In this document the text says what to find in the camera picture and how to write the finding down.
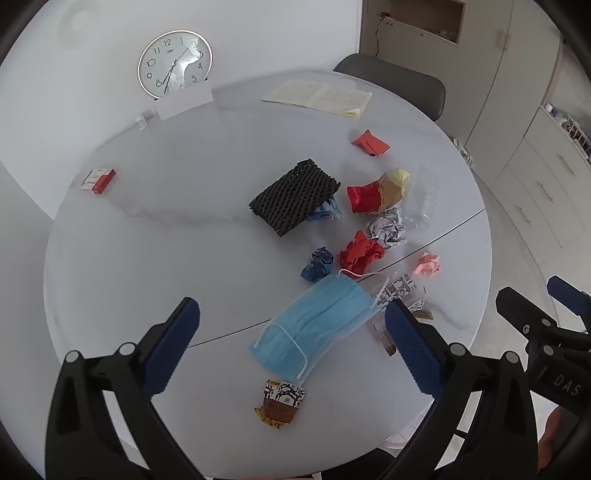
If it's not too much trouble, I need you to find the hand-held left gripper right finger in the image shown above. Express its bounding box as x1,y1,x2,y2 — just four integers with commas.
384,299,539,480

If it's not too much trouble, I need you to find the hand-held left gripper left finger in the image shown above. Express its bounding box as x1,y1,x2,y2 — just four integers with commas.
45,297,204,480

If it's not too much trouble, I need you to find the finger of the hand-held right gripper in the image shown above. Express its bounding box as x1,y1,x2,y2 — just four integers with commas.
495,287,557,342
547,276,591,330

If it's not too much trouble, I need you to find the small brown sachet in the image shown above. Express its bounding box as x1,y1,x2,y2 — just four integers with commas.
406,299,435,321

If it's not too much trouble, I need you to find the clear printed wrapper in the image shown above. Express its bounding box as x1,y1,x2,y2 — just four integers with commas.
372,273,417,311

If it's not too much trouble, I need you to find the pink paper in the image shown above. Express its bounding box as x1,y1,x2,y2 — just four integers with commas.
413,252,441,279

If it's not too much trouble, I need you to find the blue face mask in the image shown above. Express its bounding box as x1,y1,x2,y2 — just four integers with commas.
248,269,389,382

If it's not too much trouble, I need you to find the small red paper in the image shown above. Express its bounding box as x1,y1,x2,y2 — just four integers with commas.
338,231,387,278

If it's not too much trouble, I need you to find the black and orange snack packet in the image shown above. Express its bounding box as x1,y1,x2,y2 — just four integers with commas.
253,378,307,431

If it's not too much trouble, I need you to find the blue paper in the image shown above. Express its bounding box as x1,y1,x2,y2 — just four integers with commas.
300,247,335,284

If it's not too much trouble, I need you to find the black foam net sleeve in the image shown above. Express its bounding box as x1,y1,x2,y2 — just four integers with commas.
248,159,342,238

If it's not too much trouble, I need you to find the person's right hand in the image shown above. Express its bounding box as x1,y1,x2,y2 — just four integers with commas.
537,408,563,474

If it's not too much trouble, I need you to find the beige drawer unit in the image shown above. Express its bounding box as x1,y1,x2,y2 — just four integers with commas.
489,104,591,261

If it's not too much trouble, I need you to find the black and white crumpled paper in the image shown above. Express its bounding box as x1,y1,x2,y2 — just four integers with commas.
366,209,408,250

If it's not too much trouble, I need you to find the clear plastic tray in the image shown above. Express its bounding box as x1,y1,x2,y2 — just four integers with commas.
398,164,440,232

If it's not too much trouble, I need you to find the brown cardboard piece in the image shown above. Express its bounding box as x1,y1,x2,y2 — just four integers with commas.
376,173,407,213

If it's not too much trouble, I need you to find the blue snack packet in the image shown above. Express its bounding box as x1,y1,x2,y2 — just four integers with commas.
307,196,345,222

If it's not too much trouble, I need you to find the rack of small items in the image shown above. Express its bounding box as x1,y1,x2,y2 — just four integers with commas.
544,100,591,160

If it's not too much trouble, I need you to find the red and white box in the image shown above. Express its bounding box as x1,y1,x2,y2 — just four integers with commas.
81,168,117,196

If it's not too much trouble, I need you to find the red folded packet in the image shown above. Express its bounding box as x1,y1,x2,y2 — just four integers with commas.
352,130,391,158

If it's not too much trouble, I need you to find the white paper card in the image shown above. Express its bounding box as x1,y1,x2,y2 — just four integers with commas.
154,86,214,121

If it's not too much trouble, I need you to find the tall beige cabinet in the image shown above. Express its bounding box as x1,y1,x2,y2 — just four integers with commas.
360,0,562,148

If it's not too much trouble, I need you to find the grey chair back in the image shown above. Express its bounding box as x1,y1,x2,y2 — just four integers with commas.
332,52,447,121

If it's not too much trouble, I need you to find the open notebook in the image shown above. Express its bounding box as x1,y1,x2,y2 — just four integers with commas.
261,78,373,120

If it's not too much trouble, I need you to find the round white wall clock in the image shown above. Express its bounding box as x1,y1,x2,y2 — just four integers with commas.
137,29,214,100

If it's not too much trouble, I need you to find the black cable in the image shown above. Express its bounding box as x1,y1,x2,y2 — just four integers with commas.
375,14,393,58

